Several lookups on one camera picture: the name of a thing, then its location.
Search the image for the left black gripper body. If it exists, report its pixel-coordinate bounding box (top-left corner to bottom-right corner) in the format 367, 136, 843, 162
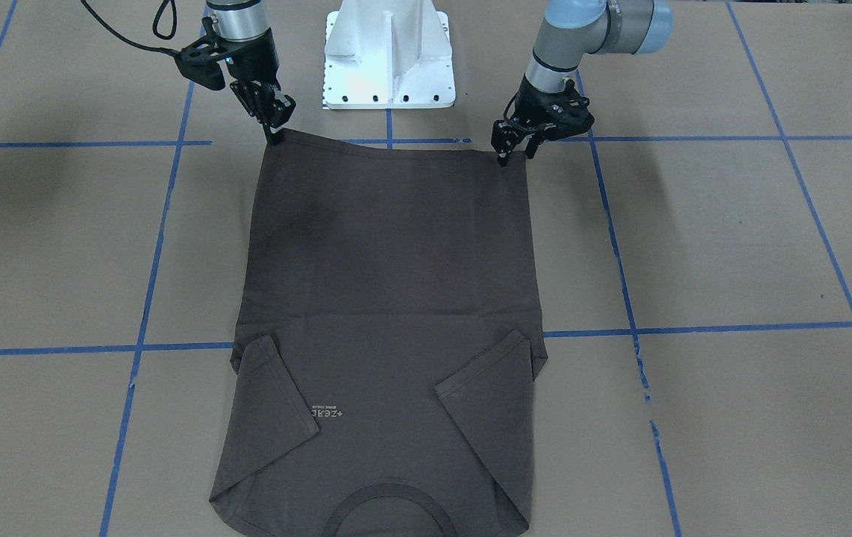
502, 76, 595, 144

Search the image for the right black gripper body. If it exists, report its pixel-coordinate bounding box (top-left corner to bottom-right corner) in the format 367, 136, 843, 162
175, 28, 279, 90

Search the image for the brown t-shirt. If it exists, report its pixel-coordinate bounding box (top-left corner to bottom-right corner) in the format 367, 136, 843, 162
209, 129, 548, 536

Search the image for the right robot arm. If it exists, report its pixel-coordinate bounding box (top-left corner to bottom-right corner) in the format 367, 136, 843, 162
174, 1, 296, 146

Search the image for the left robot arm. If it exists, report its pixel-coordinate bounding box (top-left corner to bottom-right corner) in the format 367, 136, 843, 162
491, 1, 674, 167

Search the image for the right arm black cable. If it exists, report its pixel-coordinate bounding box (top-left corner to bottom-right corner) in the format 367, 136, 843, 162
80, 0, 195, 56

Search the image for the white pedestal column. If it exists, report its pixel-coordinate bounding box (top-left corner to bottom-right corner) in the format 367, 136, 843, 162
322, 1, 457, 110

